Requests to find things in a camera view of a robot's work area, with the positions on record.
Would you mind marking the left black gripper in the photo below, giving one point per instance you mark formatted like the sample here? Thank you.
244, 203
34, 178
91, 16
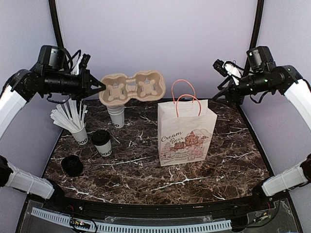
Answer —
87, 79

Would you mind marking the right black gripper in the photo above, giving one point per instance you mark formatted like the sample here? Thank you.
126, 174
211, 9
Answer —
233, 90

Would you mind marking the stack of white paper cups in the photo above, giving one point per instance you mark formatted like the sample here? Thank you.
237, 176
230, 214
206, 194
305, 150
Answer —
117, 115

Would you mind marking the single black cup lid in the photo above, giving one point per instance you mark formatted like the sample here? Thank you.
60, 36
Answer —
100, 137

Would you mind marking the brown cardboard cup carrier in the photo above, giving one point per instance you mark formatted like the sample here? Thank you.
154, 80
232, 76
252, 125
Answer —
148, 85

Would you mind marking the printed paper takeout bag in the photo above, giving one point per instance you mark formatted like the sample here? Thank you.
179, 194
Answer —
184, 130

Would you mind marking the single white paper cup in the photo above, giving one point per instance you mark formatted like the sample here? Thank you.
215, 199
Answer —
105, 149

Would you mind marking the stack of black lids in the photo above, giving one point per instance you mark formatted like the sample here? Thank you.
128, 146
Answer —
72, 165

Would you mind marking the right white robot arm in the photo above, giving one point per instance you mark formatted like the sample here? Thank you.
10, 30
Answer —
288, 82

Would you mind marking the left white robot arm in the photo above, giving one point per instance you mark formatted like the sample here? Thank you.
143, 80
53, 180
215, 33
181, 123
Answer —
18, 91

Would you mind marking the white cup holding straws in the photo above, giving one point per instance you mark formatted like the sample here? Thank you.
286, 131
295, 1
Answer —
80, 136

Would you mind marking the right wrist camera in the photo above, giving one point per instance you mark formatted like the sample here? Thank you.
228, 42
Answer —
261, 59

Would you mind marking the white slotted cable duct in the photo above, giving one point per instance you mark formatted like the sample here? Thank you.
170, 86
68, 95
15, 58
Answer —
133, 225

